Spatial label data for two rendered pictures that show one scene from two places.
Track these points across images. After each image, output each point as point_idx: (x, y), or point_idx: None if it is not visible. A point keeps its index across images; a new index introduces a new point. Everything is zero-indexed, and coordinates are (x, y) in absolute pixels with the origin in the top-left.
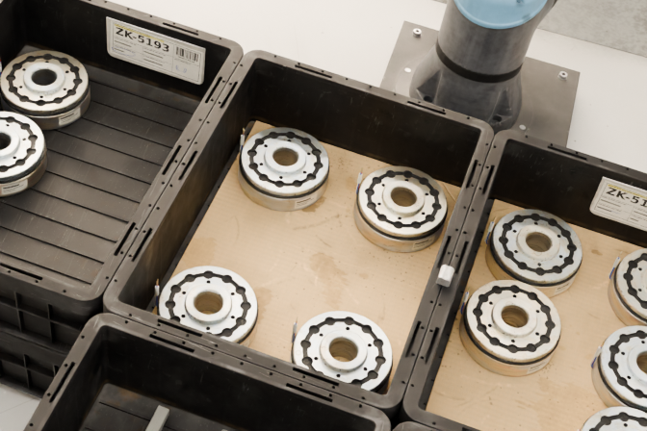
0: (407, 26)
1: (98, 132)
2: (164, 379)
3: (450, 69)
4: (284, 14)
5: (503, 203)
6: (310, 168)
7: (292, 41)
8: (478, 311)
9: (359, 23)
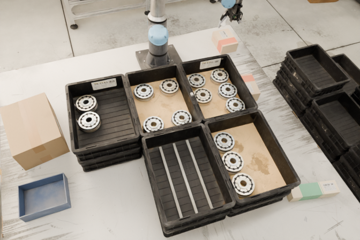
0: (136, 52)
1: (103, 106)
2: (158, 141)
3: (156, 56)
4: (110, 62)
5: None
6: (149, 89)
7: (115, 67)
8: (196, 97)
9: (125, 56)
